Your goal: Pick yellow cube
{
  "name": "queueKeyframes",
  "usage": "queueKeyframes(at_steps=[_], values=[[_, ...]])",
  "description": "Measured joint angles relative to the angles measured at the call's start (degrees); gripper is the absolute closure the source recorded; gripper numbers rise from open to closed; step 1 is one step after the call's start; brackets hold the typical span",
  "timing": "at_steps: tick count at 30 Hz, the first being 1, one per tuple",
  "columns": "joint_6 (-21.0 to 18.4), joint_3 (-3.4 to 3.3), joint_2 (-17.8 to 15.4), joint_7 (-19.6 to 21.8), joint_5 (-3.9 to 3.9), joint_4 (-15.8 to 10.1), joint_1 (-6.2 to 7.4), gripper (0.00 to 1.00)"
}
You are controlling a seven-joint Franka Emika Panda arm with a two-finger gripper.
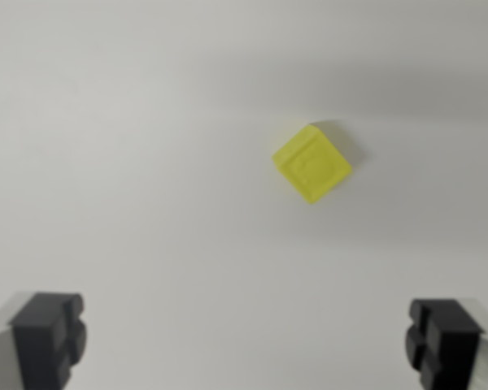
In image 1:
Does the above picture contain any yellow embossed cube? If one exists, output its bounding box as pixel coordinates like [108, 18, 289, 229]
[271, 123, 354, 207]

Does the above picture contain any black grey gripper left finger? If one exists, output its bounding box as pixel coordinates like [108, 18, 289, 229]
[0, 290, 89, 390]

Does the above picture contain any black grey gripper right finger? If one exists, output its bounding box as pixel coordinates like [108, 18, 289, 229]
[404, 297, 488, 390]

